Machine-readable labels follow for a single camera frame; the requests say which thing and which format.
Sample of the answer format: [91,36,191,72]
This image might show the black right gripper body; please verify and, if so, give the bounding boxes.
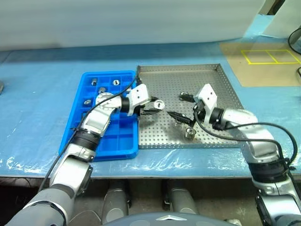
[192,99,207,121]

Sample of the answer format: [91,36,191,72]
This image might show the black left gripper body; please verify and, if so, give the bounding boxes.
[137,99,155,116]

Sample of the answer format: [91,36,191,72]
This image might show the metal nut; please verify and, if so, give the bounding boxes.
[154,99,166,111]

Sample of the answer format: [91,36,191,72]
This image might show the perforated steel tray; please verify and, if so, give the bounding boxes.
[135,63,247,150]

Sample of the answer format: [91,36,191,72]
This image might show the blue compartment tray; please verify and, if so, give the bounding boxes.
[58,70,139,162]

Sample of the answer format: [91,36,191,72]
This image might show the brown cardboard sheet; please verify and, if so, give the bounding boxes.
[219,41,301,88]

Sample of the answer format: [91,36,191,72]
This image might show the grey rounded robot leg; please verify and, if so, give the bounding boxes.
[101,180,131,225]
[161,180,201,215]

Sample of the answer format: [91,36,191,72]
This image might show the grey robot torso cover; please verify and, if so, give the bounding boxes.
[100,211,238,226]

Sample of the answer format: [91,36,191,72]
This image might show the white leaning panel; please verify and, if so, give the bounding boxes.
[243,0,301,39]

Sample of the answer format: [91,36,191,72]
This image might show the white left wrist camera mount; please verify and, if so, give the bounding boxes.
[127,84,151,116]

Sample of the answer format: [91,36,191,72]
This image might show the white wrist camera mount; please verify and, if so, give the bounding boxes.
[193,83,218,123]
[127,84,151,116]

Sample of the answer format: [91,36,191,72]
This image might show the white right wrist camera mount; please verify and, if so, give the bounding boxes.
[193,83,218,123]

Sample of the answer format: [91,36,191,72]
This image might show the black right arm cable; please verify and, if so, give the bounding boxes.
[192,105,298,172]

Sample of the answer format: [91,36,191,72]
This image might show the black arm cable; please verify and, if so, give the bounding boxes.
[192,105,298,172]
[37,72,142,193]

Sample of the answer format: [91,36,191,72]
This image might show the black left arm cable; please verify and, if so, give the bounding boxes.
[37,72,142,193]

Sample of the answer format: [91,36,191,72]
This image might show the thin black cable loop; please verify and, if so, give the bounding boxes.
[287,26,301,57]

